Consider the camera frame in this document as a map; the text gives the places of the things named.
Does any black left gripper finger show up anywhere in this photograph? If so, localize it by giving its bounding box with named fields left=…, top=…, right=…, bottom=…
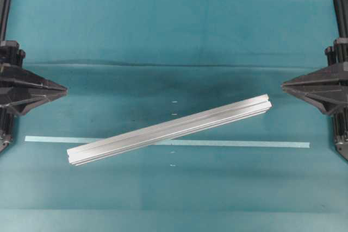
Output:
left=1, top=88, right=67, bottom=116
left=1, top=66, right=67, bottom=91

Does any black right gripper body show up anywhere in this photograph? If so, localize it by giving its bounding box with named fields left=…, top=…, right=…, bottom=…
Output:
left=325, top=38, right=347, bottom=116

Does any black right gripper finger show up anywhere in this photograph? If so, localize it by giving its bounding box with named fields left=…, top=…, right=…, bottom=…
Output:
left=281, top=63, right=347, bottom=92
left=283, top=87, right=347, bottom=115

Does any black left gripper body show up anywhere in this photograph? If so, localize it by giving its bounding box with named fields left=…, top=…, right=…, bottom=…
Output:
left=1, top=41, right=26, bottom=120

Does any silver aluminium extrusion rail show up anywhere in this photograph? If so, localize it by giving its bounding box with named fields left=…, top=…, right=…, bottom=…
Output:
left=67, top=95, right=272, bottom=166

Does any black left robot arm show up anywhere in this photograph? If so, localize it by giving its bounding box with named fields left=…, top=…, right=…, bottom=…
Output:
left=1, top=0, right=67, bottom=151

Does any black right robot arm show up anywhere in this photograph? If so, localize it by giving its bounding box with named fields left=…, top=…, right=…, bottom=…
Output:
left=281, top=0, right=347, bottom=159

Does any light blue tape strip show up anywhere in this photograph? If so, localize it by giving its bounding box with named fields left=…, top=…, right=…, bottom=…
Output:
left=24, top=136, right=310, bottom=148

